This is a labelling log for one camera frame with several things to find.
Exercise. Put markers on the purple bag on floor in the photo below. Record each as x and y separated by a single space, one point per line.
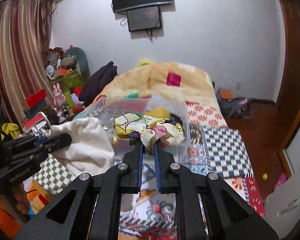
232 105

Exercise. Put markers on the green cardboard box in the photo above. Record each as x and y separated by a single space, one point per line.
72 79

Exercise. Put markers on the wall power socket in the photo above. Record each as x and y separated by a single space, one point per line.
238 86

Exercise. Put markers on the yellow cloth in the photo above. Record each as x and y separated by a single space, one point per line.
9 130

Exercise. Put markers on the white fluffy towel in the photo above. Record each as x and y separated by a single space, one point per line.
90 150

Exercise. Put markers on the floral fabric scrunchie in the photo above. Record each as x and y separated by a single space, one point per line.
149 130

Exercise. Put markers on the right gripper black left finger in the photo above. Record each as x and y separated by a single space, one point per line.
132 180

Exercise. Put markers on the clear plastic storage box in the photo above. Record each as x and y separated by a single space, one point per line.
107 109

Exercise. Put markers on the person's left hand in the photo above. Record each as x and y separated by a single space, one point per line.
23 205

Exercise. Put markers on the yellow ball on floor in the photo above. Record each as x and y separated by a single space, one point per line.
264 176

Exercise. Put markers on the dark purple garment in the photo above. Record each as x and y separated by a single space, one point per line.
97 82

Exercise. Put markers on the colourful patchwork bed blanket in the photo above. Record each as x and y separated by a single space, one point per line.
204 205

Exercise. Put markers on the red box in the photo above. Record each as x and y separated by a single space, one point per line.
33 99

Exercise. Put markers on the grey green plush toy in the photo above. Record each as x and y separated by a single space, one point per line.
75 58

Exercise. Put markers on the beige plush blanket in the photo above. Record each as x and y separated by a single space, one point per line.
170 80

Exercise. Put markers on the yellow soft sponge item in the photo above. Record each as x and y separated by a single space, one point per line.
159 112

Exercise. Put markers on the pink bunny toy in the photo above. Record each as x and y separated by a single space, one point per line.
59 98

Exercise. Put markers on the brown wooden door frame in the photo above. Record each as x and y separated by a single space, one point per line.
288 104

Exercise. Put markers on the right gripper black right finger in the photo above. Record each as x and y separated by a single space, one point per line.
166 181

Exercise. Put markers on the black framed wall panel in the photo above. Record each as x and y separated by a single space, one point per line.
145 18

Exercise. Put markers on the striped brown curtain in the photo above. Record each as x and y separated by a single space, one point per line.
25 34

